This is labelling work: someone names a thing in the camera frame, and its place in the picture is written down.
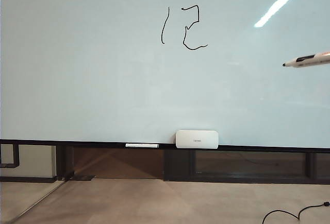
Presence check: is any black power cable with plug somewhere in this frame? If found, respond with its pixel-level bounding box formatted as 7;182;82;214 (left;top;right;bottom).
261;201;330;224

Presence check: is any black whiteboard stand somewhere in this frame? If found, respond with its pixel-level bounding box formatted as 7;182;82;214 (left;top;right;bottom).
0;143;20;168

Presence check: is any black whiteboard pen tray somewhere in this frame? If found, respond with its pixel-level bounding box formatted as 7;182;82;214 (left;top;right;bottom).
0;138;330;154

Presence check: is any white marker pen with cap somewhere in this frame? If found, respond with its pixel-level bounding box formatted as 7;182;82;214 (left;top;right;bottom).
125;143;160;149

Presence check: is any large white glass whiteboard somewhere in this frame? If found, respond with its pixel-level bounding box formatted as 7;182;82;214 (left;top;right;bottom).
0;0;330;149

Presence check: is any dark skirting board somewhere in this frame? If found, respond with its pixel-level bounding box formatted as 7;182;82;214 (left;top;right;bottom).
0;176;57;183

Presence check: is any dark door frame post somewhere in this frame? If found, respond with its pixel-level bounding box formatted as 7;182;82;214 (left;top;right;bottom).
55;145;75;181

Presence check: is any white whiteboard eraser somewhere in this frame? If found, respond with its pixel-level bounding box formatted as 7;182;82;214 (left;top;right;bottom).
175;129;220;149

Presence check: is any white whiteboard marker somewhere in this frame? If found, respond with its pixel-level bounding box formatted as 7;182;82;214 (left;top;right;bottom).
282;50;330;69

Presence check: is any dark framed glass partition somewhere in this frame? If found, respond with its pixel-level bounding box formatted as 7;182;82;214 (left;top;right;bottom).
162;149;330;184

